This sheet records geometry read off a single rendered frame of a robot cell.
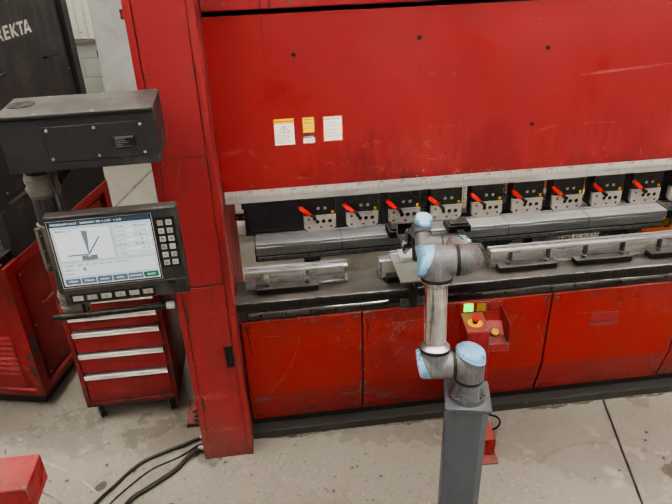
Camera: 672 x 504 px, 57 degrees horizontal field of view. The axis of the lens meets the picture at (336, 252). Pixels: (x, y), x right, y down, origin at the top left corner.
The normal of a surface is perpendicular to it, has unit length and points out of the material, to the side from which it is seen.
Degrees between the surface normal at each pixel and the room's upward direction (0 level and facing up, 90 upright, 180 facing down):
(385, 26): 90
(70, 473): 0
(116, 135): 90
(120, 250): 90
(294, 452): 0
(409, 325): 90
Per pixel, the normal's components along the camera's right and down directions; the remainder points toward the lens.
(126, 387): 0.12, 0.47
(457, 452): -0.11, 0.48
